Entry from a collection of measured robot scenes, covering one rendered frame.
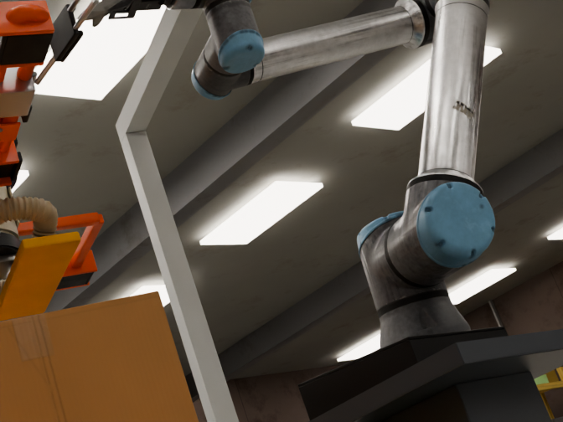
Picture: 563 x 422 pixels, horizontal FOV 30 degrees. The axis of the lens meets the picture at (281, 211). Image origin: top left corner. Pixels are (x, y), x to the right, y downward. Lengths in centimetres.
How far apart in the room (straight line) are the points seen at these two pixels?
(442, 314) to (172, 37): 333
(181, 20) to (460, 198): 327
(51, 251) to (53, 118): 560
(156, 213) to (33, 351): 419
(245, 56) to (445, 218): 49
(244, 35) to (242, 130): 604
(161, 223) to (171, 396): 414
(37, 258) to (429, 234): 70
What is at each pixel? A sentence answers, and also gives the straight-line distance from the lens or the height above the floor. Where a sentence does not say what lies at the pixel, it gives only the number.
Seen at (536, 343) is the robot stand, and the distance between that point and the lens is 199.
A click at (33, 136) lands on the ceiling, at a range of 757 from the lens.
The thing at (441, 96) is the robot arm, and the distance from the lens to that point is 214.
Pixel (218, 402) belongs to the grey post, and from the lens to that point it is 542.
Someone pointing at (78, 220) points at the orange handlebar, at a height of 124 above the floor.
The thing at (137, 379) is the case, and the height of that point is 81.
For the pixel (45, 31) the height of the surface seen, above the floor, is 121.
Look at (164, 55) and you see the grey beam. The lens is 533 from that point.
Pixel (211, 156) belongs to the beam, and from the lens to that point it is 831.
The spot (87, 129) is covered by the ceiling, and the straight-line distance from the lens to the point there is 767.
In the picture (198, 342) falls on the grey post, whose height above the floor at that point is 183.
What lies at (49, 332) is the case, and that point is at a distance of 159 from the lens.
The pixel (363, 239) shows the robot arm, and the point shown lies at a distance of 216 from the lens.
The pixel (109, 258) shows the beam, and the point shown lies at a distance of 939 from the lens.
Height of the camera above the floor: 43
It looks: 20 degrees up
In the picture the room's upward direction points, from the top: 20 degrees counter-clockwise
